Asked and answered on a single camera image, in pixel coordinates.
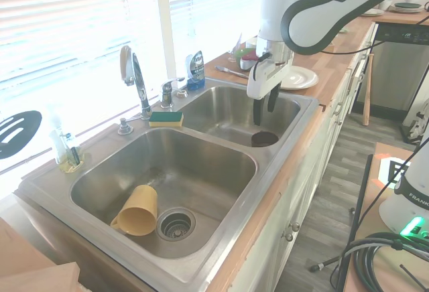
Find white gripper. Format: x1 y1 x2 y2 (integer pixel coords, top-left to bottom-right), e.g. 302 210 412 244
247 58 293 127

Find chrome faucet lever handle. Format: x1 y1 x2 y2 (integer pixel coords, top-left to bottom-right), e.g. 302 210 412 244
160 76 186 109

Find black drain stopper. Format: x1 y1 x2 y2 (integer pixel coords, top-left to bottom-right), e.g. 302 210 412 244
251 130 280 148

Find large white dinner plate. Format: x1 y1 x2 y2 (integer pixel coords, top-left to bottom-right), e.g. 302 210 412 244
280 65 319 90

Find silver utensil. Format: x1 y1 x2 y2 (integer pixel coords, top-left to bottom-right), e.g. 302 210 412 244
214 65 249 79

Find green bowl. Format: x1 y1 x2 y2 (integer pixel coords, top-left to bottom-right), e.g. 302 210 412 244
234 48 258 71

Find stainless steel double sink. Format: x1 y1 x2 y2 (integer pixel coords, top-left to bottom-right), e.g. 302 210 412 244
18 76 319 292

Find blue dish soap bottle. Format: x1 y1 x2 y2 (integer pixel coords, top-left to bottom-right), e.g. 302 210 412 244
185 50 206 91

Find yellow green sponge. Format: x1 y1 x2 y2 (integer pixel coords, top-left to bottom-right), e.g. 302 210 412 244
149 111 184 128

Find white kitchen cabinets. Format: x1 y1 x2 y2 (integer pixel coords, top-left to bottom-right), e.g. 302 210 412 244
231 23 378 292

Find black stand pole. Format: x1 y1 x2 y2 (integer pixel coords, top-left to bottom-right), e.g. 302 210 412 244
341 153 375 273

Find stainless steel dishwasher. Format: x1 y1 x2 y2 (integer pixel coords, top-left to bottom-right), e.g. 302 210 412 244
355 22 429 115

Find black white fiducial marker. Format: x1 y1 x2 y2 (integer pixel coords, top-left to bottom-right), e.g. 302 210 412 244
377 158 412 191

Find metal drain strainer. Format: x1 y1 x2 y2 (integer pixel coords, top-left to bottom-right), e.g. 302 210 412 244
156 207 197 241

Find yellow plastic mug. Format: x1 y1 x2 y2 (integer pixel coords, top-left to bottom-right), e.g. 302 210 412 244
110 184 158 237

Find stack of white plates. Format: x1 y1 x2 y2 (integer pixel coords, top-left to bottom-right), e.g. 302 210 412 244
388 2 424 14

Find yellow plastic holder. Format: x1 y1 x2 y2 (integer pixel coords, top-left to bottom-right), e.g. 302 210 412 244
60 153 85 174

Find black slotted spatula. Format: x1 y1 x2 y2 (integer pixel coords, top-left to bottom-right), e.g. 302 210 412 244
0 110 44 160

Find brown cardboard box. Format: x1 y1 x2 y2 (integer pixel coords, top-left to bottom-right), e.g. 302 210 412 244
0 216 81 292

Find coiled black cable bundle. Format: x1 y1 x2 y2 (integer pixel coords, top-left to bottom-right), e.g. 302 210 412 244
330 231 429 292

